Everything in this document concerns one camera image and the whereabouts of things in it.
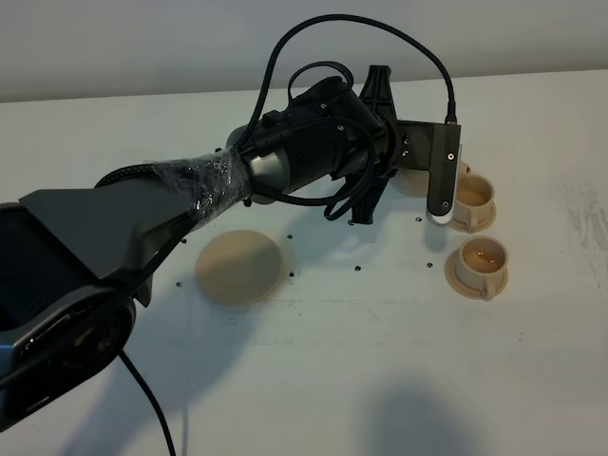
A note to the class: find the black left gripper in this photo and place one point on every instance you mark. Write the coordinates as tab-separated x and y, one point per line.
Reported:
336	149

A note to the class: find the beige teapot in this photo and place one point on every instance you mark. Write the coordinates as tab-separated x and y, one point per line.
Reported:
414	183

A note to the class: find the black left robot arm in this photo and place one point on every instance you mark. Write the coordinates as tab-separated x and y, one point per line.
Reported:
76	262

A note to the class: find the beige teapot saucer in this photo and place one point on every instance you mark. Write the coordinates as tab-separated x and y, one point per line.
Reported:
239	268

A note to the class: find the far beige teacup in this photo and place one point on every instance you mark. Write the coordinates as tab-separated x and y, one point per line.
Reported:
474	189

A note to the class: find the beige teacup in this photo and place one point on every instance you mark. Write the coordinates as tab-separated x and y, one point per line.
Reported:
474	189
481	266

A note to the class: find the far beige cup saucer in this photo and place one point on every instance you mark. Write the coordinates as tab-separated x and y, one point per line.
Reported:
472	218

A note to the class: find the beige cup saucer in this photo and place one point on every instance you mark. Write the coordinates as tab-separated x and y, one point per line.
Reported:
453	280
472	218

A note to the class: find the near beige cup saucer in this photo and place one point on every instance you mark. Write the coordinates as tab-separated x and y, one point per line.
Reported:
453	280

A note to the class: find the near beige teacup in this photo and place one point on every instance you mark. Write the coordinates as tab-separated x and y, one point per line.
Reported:
481	266

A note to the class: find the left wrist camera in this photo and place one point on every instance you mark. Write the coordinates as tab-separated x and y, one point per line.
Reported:
434	148

